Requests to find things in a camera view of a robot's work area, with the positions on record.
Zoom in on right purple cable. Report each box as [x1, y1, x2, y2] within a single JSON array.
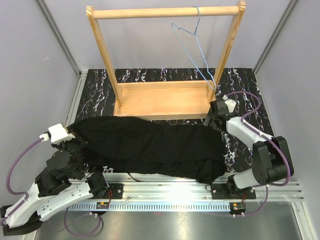
[[226, 91, 296, 187]]

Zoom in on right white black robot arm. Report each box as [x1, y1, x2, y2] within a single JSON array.
[[204, 98, 295, 199]]

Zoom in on wooden clothes rack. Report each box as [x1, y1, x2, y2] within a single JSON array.
[[86, 1, 246, 120]]

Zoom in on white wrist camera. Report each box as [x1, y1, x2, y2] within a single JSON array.
[[39, 123, 76, 145], [222, 95, 237, 113]]

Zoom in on light blue wire hanger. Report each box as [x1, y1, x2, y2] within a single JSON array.
[[171, 5, 217, 90]]

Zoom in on left aluminium frame post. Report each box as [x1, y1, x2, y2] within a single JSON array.
[[34, 0, 82, 78]]

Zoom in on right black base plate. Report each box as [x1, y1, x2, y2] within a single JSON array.
[[210, 183, 257, 200]]

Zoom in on slotted grey cable duct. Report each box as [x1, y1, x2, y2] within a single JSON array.
[[69, 201, 244, 212]]

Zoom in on right aluminium frame post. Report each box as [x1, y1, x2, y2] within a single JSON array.
[[253, 0, 299, 75]]

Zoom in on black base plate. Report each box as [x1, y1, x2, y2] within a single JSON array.
[[91, 183, 124, 200], [210, 183, 257, 200]]

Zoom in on black trousers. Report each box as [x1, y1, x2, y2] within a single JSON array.
[[67, 116, 227, 184]]

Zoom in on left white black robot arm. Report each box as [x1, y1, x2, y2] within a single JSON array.
[[0, 140, 109, 237]]

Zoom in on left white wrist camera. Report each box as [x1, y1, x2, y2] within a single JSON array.
[[39, 123, 76, 145]]

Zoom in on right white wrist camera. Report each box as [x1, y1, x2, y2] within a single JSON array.
[[222, 95, 237, 113]]

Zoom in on aluminium frame post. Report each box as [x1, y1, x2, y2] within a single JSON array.
[[253, 0, 299, 75], [34, 0, 82, 78]]

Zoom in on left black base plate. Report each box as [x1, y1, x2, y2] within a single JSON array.
[[91, 183, 124, 200]]

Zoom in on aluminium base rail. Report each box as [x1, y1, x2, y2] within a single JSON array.
[[103, 173, 304, 203]]

